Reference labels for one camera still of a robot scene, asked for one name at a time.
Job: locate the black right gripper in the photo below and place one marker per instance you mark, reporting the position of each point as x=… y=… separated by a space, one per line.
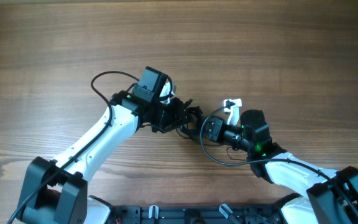
x=215 y=134

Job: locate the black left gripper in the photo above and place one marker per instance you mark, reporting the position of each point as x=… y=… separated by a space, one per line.
x=177 y=117

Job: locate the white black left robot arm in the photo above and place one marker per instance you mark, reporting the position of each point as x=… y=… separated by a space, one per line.
x=56 y=190

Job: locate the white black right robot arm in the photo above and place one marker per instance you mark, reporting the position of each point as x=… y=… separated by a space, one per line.
x=320 y=195

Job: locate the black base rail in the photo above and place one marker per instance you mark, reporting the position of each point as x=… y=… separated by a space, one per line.
x=246 y=214

